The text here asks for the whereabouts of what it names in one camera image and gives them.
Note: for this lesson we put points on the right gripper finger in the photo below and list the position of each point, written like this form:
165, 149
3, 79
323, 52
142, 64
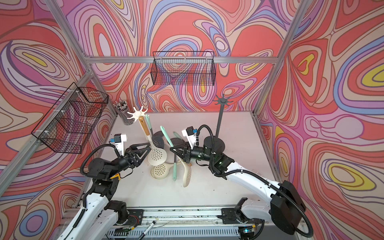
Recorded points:
180, 147
182, 158

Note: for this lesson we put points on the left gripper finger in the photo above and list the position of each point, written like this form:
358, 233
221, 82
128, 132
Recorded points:
139, 157
141, 147

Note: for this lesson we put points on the grey skimmer mint handle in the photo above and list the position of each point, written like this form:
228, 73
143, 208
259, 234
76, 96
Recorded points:
157, 139

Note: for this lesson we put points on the cream skimmer on table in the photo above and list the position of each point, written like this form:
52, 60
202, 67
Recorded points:
161, 171

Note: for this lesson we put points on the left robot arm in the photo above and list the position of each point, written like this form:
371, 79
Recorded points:
99, 212

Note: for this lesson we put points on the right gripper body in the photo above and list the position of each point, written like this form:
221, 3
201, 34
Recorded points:
199, 153

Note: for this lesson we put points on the pen holder cup with pens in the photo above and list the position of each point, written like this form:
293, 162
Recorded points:
122, 109

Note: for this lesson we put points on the cream skimmer wooden handle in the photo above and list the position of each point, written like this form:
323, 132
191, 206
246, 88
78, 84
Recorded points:
157, 156

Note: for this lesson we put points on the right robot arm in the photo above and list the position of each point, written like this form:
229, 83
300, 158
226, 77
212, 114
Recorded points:
284, 206

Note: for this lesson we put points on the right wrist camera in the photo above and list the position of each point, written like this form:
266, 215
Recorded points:
191, 134

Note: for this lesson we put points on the cream utensil rack stand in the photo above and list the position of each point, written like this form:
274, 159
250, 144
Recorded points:
140, 116

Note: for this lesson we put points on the grey slotted spoon mint handle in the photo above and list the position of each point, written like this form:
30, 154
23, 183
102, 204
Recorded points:
174, 168

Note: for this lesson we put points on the cream skimmer mint handle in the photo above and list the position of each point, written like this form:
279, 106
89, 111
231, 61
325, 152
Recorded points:
187, 168

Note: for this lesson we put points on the yellow calculator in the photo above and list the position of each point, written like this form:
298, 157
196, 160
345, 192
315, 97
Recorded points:
116, 176

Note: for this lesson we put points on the dark grey utensil rack stand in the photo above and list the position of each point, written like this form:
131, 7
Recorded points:
220, 120

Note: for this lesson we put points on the black wire basket back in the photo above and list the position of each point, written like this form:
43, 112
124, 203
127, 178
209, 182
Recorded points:
183, 68

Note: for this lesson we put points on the black marker pen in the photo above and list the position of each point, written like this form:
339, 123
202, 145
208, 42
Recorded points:
149, 228

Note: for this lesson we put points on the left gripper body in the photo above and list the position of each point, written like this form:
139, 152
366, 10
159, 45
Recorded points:
125, 163

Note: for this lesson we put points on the black wire basket left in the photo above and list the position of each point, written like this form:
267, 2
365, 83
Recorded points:
73, 121

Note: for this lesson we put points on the black wire basket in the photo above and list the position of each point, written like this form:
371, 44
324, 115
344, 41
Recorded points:
183, 68
73, 121

